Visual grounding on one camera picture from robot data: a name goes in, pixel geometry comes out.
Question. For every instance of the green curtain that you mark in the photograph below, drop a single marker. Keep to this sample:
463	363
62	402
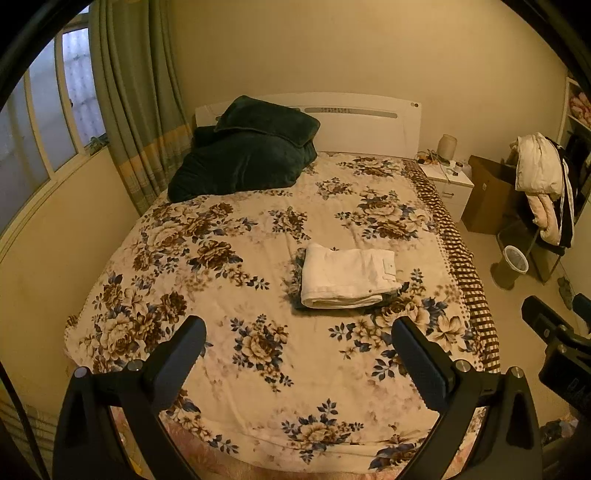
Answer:
134	92

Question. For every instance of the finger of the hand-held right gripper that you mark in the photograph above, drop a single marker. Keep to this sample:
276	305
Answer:
542	318

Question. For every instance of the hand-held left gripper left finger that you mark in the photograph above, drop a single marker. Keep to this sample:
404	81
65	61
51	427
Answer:
178	369

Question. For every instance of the white nightstand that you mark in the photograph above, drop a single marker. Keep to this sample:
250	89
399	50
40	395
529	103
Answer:
450	194

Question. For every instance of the small potted plant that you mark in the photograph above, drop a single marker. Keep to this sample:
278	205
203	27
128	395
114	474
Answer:
97	145

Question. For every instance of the window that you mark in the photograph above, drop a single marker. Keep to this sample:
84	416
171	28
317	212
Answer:
37	129

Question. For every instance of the pink bed sheet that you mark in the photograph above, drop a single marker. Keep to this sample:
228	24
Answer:
277	474

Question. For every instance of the white jacket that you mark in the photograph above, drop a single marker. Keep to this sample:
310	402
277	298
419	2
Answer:
535	166

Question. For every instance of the mesh waste basket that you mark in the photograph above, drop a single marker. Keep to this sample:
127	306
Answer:
505	274

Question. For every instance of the dark blue-grey cloth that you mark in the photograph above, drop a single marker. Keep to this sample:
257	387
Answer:
295	279

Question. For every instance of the dark green pillow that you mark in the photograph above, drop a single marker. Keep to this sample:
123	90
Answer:
268	120

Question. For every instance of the dark green folded blanket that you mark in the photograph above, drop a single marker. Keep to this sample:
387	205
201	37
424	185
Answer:
231	166

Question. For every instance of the floral blanket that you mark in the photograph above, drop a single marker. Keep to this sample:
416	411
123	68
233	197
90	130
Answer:
231	286

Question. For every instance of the white pants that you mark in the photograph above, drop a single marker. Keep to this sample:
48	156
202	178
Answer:
341	272

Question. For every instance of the white headboard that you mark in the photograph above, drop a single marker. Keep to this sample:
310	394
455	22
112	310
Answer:
360	134

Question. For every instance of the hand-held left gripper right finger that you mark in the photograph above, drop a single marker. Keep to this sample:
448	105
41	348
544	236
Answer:
418	364

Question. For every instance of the chair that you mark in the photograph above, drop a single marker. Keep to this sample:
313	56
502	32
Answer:
547	265

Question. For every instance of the small white container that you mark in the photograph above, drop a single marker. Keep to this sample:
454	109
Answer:
459	167

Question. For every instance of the black garment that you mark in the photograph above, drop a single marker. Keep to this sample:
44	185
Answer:
567	217

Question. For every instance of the pink garment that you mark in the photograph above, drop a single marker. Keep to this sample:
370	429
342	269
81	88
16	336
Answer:
542	212

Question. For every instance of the white shelf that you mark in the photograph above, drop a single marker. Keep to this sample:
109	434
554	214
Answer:
569	106

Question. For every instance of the cardboard box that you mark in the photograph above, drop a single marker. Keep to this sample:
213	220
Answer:
485	198

